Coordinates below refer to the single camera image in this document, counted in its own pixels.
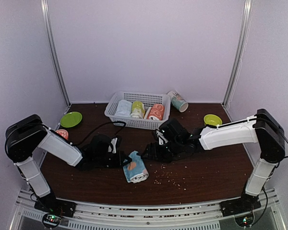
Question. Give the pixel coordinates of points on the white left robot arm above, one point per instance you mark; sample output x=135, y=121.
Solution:
x=23, y=137

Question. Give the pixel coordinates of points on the teal patterned paper cup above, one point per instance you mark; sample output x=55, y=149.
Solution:
x=177, y=101

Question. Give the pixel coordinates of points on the left aluminium frame post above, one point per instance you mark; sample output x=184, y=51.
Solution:
x=53, y=52

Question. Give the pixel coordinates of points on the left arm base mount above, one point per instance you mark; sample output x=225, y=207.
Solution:
x=52, y=205

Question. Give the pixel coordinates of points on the aluminium frame post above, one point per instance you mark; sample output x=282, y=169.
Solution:
x=53, y=52
x=244, y=30

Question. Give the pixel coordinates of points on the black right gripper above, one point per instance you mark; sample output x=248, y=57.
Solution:
x=159, y=159

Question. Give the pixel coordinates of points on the green bowl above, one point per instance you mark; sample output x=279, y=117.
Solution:
x=213, y=120

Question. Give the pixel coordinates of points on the white rolled towel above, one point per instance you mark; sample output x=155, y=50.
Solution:
x=124, y=108

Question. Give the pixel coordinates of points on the right aluminium frame post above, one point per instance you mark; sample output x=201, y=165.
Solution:
x=244, y=30

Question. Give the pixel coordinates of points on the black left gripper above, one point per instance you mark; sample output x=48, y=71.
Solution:
x=119, y=162

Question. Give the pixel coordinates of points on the white plastic basket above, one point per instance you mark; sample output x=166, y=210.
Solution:
x=148, y=99

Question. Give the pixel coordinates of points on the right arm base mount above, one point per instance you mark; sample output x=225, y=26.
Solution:
x=246, y=203

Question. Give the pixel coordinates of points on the green rolled towel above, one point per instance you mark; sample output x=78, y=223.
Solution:
x=138, y=110

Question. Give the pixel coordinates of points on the blue patterned towel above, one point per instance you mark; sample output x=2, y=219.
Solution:
x=135, y=171

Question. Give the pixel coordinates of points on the green plate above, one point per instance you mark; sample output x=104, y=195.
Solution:
x=71, y=119

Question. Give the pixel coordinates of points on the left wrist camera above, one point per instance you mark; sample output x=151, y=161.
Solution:
x=114, y=145

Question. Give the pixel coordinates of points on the orange bunny towel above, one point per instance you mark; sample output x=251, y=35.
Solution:
x=155, y=112

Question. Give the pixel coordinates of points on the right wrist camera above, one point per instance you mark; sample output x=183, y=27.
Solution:
x=161, y=138

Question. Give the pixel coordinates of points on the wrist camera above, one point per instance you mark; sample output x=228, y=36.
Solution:
x=114, y=145
x=161, y=138

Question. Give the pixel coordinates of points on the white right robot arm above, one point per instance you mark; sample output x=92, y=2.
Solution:
x=260, y=128

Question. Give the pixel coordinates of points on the front aluminium rail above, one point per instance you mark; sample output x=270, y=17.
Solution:
x=192, y=216

